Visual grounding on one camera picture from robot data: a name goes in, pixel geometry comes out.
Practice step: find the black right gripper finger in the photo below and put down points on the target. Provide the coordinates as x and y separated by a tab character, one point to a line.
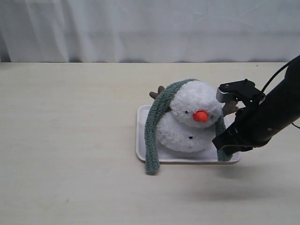
231	149

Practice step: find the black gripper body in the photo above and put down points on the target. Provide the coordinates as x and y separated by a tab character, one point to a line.
254	126

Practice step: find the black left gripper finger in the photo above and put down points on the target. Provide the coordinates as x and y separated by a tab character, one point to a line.
225	143

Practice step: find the white plush snowman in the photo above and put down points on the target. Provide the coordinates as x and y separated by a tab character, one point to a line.
194	117

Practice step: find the green fuzzy scarf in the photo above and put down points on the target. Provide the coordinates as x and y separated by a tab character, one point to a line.
152	136

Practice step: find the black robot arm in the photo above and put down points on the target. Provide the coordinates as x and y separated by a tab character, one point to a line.
285	99

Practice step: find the white curtain backdrop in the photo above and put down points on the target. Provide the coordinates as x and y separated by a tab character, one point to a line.
158	31

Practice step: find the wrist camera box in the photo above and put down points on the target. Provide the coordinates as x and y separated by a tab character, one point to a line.
244	91

